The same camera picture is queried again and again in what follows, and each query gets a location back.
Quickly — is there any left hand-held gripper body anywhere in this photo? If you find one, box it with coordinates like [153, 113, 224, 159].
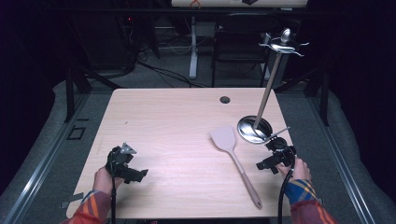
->
[105, 142, 138, 181]

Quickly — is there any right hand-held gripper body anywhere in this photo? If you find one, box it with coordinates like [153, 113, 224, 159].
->
[263, 126, 297, 169]

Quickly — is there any metal utensil rack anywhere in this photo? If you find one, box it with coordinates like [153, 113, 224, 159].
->
[236, 27, 310, 145]

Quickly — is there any pink silicone spatula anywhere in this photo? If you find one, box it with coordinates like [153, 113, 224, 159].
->
[208, 125, 263, 210]

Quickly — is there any person's left hand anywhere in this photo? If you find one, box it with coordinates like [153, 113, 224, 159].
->
[92, 166, 125, 197]

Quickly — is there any person's right hand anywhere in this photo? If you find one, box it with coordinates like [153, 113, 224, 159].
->
[276, 156, 312, 182]

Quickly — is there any grey tape strip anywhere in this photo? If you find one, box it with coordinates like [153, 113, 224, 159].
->
[58, 191, 85, 210]

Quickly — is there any black chair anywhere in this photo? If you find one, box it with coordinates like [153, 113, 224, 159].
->
[210, 12, 282, 89]

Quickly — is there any dark equipment cabinet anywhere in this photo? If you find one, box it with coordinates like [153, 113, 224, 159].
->
[73, 10, 136, 71]

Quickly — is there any white desk leg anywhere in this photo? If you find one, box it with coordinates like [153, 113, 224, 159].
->
[188, 15, 200, 80]

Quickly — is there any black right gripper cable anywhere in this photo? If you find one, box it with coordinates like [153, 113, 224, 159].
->
[276, 146, 297, 224]

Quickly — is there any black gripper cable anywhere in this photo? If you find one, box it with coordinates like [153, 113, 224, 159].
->
[110, 169, 118, 224]
[276, 146, 297, 224]

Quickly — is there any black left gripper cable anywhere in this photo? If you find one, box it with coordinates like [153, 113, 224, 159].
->
[110, 169, 118, 224]

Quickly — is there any aluminium floor rail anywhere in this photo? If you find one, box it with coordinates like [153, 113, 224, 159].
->
[0, 92, 92, 224]
[305, 94, 377, 224]

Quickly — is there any black metal frame stand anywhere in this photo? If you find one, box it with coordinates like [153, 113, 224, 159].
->
[274, 64, 331, 127]
[63, 63, 123, 123]

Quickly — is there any black floor cable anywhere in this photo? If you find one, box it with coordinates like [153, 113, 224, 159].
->
[135, 59, 208, 89]

